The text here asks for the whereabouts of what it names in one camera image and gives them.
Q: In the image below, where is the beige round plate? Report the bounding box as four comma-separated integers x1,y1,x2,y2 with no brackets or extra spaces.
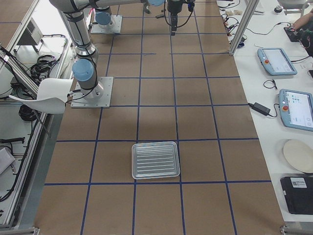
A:
283,140,313,174

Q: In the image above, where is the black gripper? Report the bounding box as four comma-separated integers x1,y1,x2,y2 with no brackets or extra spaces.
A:
167,0,183,36

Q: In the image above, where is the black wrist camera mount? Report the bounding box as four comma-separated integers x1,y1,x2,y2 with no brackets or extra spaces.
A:
185,0,195,12

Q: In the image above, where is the aluminium frame post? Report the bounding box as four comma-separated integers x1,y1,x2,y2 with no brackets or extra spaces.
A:
229,0,259,55

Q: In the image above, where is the green brake shoe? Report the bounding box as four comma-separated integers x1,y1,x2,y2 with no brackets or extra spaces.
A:
143,2,151,14

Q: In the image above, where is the white plastic chair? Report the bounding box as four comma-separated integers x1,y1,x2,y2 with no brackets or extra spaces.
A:
9,78,73,115

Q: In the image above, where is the blue teach pendant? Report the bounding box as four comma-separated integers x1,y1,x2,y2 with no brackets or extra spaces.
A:
278,89,313,131
257,48,297,76

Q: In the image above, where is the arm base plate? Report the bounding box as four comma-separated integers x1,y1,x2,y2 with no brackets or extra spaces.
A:
91,14,123,34
70,77,113,108

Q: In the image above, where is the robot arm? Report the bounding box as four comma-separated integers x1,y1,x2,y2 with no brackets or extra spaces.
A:
95,6,114,28
50,0,195,100

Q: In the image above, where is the grey control box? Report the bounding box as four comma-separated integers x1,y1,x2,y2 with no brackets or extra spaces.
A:
17,18,44,52

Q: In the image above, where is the black flat case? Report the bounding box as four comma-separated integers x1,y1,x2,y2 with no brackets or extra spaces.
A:
280,177,313,215

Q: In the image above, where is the black power adapter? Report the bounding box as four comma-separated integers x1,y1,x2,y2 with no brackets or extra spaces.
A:
248,102,272,117

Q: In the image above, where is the far blue teach pendant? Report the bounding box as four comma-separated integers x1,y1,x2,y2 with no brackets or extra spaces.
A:
257,48,297,76

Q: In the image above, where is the near blue teach pendant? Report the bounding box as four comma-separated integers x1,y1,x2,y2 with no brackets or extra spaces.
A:
278,89,313,131

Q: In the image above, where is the operator hand at desk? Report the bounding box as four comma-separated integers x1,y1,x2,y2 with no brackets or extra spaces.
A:
292,16,309,30

